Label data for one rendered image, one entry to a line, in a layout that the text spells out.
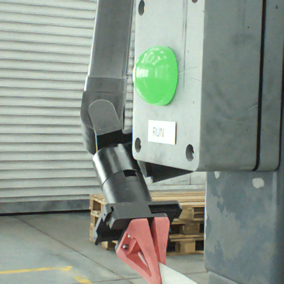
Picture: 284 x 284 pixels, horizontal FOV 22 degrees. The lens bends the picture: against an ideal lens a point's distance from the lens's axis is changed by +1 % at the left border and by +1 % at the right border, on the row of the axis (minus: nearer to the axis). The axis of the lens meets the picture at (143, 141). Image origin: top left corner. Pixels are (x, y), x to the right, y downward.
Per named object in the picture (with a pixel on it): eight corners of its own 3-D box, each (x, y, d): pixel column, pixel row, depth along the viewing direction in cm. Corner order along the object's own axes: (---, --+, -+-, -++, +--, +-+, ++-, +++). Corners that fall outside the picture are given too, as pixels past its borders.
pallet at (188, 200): (89, 209, 664) (89, 193, 663) (206, 205, 708) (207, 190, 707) (118, 224, 588) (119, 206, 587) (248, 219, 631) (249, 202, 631)
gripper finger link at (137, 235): (206, 265, 84) (178, 202, 90) (150, 270, 81) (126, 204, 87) (186, 299, 88) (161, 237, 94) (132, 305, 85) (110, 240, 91)
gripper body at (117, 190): (185, 211, 89) (166, 167, 94) (108, 215, 85) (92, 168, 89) (168, 243, 93) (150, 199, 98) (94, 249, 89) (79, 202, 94)
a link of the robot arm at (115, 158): (92, 170, 99) (88, 143, 95) (140, 158, 100) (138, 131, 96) (105, 209, 95) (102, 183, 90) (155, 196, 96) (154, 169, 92)
